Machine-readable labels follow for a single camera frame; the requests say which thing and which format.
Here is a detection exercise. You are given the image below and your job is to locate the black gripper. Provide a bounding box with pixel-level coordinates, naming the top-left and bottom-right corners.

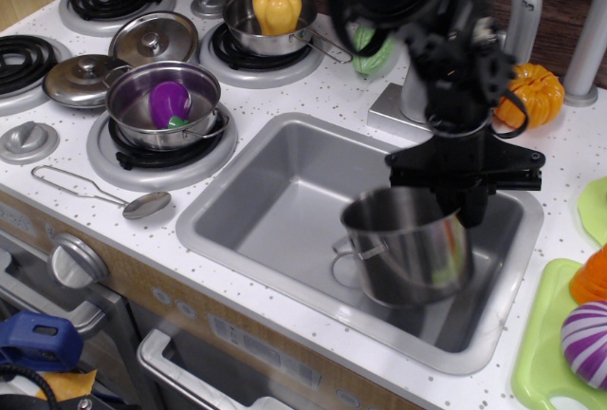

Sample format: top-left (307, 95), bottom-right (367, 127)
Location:
top-left (385, 110), bottom-right (545, 229)

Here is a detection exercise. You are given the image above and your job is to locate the stainless steel pot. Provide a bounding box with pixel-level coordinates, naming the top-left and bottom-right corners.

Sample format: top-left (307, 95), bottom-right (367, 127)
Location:
top-left (340, 186), bottom-right (474, 308)

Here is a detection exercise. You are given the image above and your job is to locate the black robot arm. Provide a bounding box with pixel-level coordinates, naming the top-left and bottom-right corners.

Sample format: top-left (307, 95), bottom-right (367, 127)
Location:
top-left (327, 0), bottom-right (545, 227)

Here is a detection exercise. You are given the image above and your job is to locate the grey sink basin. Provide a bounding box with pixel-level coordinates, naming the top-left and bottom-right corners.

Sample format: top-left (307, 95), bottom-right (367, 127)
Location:
top-left (176, 113), bottom-right (543, 375)

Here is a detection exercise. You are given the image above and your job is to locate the steel pot lid rear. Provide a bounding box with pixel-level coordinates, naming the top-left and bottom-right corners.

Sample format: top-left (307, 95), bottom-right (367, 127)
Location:
top-left (108, 11), bottom-right (199, 66)

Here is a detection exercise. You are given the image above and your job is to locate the steel pot lid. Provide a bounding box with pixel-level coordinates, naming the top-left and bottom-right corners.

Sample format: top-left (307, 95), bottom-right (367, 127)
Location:
top-left (43, 54), bottom-right (131, 108)
top-left (108, 11), bottom-right (199, 66)

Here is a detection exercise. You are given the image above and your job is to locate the steel pot lid left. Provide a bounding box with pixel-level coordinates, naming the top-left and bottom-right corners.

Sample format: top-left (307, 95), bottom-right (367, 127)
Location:
top-left (43, 54), bottom-right (131, 108)

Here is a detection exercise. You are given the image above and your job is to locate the silver faucet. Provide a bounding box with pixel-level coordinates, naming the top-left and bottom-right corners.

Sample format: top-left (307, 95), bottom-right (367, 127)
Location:
top-left (367, 0), bottom-right (543, 141)

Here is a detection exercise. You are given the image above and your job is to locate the light green plate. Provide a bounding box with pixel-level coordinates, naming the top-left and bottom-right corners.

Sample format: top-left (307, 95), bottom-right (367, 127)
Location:
top-left (578, 177), bottom-right (606, 246)

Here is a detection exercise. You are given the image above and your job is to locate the orange toy pumpkin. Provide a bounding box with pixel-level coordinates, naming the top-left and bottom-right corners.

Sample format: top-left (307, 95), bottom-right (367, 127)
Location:
top-left (495, 63), bottom-right (564, 129)

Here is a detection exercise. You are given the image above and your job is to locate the orange plastic cup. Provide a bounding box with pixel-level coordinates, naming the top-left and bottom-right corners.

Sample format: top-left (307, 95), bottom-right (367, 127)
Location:
top-left (569, 246), bottom-right (606, 305)

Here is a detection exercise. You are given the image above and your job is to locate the grey vertical pole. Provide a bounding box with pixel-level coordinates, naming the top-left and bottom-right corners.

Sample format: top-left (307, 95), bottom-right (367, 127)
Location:
top-left (561, 0), bottom-right (606, 107)

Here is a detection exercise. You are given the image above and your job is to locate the purple white striped toy onion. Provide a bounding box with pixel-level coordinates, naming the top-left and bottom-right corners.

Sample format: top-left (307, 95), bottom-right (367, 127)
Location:
top-left (561, 301), bottom-right (606, 391)

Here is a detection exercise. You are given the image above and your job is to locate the green plastic tray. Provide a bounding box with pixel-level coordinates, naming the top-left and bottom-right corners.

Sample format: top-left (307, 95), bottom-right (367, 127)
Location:
top-left (511, 258), bottom-right (606, 409)

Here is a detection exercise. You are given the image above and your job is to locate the green toy bitter gourd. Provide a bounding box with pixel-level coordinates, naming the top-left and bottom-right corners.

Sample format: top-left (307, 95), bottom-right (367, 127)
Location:
top-left (352, 26), bottom-right (395, 75)

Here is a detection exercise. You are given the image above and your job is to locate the yellow toy bell pepper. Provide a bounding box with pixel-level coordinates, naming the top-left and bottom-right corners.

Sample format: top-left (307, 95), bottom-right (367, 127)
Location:
top-left (252, 0), bottom-right (303, 36)

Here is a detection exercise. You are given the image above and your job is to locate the rear right stove burner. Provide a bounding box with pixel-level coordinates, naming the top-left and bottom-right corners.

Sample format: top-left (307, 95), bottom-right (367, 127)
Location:
top-left (198, 24), bottom-right (323, 89)

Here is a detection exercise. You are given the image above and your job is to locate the stove burner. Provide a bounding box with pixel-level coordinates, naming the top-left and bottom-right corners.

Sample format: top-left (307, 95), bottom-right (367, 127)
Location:
top-left (59, 0), bottom-right (176, 37)
top-left (198, 24), bottom-right (323, 89)
top-left (1, 35), bottom-right (72, 117)
top-left (86, 113), bottom-right (238, 192)

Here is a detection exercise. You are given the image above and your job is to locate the small steel saucepan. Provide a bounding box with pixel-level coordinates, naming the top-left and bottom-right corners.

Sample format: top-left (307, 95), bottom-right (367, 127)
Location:
top-left (223, 0), bottom-right (353, 64)

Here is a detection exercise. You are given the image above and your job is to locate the purple toy eggplant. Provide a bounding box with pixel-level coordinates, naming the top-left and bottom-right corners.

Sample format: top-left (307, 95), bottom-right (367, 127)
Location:
top-left (148, 82), bottom-right (192, 129)

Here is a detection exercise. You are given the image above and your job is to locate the grey stove knob rear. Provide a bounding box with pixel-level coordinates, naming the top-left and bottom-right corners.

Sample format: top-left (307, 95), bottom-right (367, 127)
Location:
top-left (191, 0), bottom-right (229, 19)

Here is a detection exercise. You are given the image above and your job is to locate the grey stove knob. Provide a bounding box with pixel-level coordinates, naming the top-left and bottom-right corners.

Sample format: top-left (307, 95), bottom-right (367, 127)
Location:
top-left (1, 121), bottom-right (60, 164)
top-left (191, 0), bottom-right (229, 19)

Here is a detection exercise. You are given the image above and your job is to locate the front stove burner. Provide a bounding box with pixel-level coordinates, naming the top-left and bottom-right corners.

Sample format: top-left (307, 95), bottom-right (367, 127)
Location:
top-left (86, 113), bottom-right (238, 192)

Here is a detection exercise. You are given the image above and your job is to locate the silver oven knob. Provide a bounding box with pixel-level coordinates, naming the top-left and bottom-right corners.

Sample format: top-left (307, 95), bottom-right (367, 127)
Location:
top-left (46, 233), bottom-right (110, 289)

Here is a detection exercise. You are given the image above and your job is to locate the rear left stove burner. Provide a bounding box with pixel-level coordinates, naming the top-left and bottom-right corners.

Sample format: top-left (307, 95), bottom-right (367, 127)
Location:
top-left (59, 0), bottom-right (176, 37)

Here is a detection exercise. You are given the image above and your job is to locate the orange cloth piece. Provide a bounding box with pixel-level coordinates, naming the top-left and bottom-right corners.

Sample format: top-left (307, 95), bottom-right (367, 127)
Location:
top-left (42, 370), bottom-right (97, 402)

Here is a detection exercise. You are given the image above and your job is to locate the grey stove knob front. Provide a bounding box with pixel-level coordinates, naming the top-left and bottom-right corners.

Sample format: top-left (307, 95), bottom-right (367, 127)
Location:
top-left (1, 121), bottom-right (60, 164)

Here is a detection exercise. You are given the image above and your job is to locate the far left stove burner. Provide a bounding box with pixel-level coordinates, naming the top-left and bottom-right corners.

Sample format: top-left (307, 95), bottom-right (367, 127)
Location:
top-left (1, 35), bottom-right (72, 117)

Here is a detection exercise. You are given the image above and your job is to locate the metal spoon wire handle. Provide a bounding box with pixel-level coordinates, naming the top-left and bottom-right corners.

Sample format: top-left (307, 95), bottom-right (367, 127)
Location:
top-left (30, 165), bottom-right (172, 220)

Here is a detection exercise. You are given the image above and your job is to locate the steel pot with handles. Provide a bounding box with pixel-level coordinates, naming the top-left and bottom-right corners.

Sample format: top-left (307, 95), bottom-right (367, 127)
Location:
top-left (102, 61), bottom-right (230, 152)

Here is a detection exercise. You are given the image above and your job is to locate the silver oven door handle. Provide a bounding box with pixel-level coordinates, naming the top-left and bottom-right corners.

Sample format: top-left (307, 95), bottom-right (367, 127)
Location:
top-left (137, 328), bottom-right (289, 410)

